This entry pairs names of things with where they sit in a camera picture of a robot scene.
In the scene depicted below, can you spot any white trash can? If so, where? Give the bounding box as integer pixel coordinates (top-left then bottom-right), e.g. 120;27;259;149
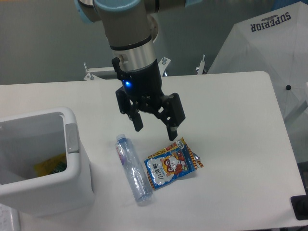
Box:
0;107;95;217

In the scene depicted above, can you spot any clear crushed plastic bottle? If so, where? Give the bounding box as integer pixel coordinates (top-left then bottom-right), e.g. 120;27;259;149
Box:
115;134;153;206

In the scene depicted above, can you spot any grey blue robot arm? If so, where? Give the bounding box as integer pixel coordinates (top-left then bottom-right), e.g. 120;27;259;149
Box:
75;0;198;141

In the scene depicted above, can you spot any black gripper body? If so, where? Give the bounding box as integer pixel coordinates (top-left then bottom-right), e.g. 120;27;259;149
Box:
112;57;165;113

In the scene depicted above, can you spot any yellow wrapper in can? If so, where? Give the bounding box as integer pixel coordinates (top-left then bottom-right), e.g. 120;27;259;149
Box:
33;153;67;177

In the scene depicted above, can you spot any black device at edge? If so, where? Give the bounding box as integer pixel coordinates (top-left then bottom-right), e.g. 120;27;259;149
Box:
291;195;308;220

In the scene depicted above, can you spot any blue snack bag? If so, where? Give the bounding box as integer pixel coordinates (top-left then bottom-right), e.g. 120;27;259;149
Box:
144;138;204;190

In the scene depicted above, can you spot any white Superior umbrella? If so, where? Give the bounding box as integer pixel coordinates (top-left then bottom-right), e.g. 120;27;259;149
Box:
208;2;308;117

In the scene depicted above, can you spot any white metal base frame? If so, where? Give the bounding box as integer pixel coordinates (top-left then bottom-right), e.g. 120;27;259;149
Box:
83;54;207;81

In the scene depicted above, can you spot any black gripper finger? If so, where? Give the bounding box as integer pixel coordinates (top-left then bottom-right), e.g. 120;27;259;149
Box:
154;93;186;141
115;88;143;131

